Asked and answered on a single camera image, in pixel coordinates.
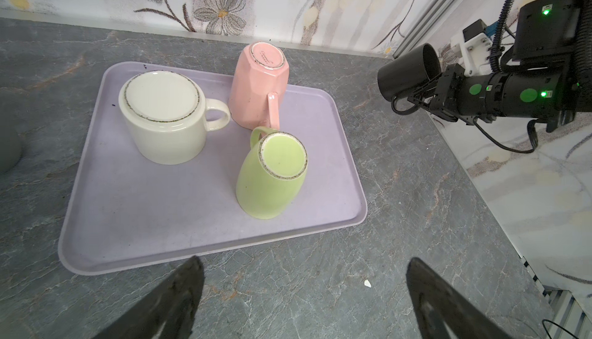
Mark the grey ceramic mug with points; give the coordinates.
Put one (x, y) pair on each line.
(10, 146)

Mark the white ceramic mug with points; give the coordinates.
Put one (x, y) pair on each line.
(169, 117)

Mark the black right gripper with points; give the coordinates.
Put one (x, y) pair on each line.
(453, 96)

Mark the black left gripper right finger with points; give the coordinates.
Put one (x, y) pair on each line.
(441, 311)

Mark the light green ceramic mug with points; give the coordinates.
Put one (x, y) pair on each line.
(272, 174)

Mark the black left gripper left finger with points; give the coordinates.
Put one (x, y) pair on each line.
(168, 311)

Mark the black ceramic mug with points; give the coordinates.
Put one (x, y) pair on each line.
(402, 76)

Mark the pink ceramic mug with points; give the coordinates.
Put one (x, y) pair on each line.
(259, 85)

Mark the aluminium right corner post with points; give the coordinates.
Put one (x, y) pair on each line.
(426, 21)

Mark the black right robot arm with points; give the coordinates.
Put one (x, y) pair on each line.
(545, 76)

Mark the lavender plastic tray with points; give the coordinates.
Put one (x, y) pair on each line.
(128, 212)

